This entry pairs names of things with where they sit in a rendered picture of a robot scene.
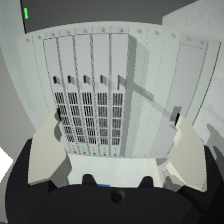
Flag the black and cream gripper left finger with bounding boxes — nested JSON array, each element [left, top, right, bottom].
[[5, 108, 72, 224]]

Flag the white server rack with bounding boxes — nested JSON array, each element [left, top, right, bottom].
[[17, 21, 221, 159]]

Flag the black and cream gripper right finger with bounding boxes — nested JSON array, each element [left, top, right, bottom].
[[162, 113, 224, 224]]

